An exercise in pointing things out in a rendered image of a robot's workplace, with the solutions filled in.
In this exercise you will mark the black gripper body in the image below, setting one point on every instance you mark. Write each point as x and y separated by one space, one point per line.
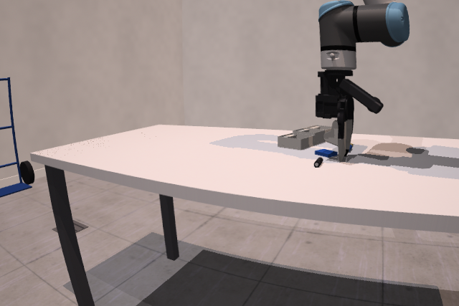
328 106

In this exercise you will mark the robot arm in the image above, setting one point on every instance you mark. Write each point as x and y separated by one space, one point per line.
342 25

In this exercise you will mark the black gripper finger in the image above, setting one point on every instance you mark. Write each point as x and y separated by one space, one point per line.
350 123
337 135

